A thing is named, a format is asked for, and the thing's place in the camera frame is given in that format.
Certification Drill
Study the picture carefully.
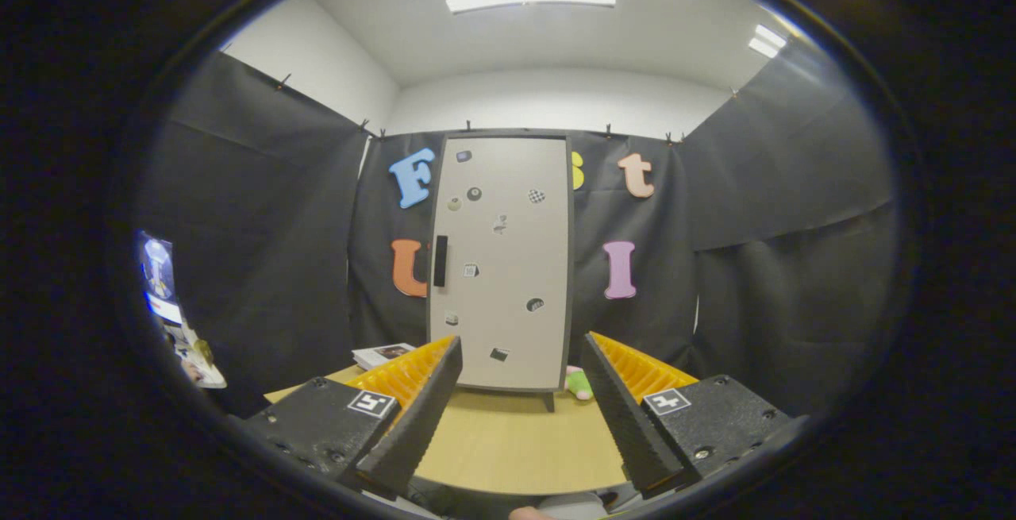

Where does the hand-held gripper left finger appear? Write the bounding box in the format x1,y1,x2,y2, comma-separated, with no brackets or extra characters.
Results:
238,335,464,501

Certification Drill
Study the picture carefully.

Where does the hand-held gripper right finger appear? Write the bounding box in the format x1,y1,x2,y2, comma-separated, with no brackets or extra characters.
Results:
580,332,810,501

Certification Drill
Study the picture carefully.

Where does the grey shoe cabinet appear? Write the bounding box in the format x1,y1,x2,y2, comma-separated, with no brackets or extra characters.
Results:
425,129,578,414

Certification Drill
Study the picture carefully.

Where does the grey shoe cabinet door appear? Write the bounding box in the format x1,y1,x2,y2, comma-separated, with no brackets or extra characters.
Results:
431,137,572,392

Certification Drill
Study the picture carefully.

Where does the pink and green plush toy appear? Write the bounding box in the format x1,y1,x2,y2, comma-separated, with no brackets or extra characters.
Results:
564,365,595,402

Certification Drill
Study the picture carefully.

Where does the stack of books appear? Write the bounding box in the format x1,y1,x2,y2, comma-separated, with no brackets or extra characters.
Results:
352,343,418,372

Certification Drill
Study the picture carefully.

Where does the black backdrop cloth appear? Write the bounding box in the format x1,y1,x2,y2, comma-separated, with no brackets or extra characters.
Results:
135,52,898,418

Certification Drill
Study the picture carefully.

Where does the white tray with small items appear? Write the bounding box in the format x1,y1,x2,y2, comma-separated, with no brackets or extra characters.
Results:
163,322,229,390

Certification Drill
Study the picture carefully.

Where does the row of black cloth clips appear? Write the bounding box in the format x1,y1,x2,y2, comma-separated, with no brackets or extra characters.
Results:
276,73,741,145

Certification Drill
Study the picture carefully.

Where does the blue printed card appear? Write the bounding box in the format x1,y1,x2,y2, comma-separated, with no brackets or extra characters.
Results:
139,234,183,326

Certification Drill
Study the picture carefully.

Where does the small ceiling light panel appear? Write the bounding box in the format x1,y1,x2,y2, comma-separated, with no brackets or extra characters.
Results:
748,24,788,60

